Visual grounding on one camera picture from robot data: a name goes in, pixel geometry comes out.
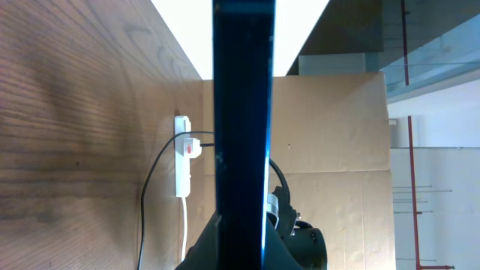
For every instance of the red metal stand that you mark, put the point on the red metal stand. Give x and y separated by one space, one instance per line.
415 211

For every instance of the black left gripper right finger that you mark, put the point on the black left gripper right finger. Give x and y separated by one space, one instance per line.
277 256

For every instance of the white power strip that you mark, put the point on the white power strip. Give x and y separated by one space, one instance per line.
182 130

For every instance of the brown cardboard panel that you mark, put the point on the brown cardboard panel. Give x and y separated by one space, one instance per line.
330 136

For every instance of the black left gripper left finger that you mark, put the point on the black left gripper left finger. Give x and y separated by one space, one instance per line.
203 255

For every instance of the blue Galaxy smartphone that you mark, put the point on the blue Galaxy smartphone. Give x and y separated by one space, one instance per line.
243 35

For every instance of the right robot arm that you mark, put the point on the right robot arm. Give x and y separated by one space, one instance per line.
305 244

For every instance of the white USB charger plug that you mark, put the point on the white USB charger plug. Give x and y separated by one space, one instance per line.
192 147

